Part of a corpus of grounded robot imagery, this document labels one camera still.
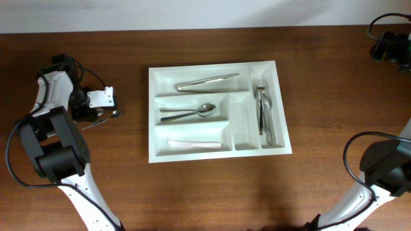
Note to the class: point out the white plastic knife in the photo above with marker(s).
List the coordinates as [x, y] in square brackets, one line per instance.
[189, 144]

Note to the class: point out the steel fork dark handle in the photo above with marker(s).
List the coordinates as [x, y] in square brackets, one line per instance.
[261, 123]

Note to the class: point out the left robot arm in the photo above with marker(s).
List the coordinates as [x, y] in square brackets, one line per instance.
[54, 144]

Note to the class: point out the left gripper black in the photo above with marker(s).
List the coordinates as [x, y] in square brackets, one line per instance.
[88, 113]

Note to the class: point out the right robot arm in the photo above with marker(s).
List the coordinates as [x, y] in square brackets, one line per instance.
[384, 176]

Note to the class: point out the small steel teaspoon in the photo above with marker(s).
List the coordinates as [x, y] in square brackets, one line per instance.
[53, 133]
[107, 118]

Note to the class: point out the white plastic cutlery tray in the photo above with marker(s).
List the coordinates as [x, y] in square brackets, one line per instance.
[235, 123]

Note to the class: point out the large steel spoon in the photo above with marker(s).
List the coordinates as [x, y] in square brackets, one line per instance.
[171, 118]
[203, 110]

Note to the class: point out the steel tongs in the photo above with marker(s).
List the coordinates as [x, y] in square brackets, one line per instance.
[179, 87]

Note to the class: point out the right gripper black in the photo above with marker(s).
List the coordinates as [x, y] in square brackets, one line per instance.
[397, 41]

